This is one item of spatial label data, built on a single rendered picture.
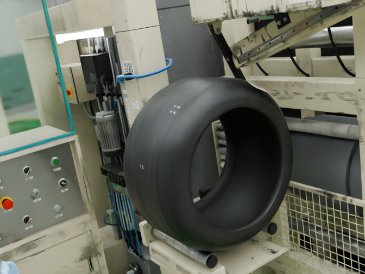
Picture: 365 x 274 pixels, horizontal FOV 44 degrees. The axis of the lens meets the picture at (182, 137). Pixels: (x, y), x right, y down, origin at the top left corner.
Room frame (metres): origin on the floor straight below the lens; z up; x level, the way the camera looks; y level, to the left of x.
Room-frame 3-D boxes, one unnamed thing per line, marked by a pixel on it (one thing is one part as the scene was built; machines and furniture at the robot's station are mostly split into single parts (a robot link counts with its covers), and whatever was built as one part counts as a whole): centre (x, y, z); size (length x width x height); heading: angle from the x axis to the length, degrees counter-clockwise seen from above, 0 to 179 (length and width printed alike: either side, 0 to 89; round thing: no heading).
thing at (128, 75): (1.73, 0.10, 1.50); 0.19 x 0.19 x 0.06; 33
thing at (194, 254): (1.44, 0.06, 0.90); 0.35 x 0.05 x 0.05; 33
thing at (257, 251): (1.52, -0.05, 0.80); 0.37 x 0.36 x 0.02; 123
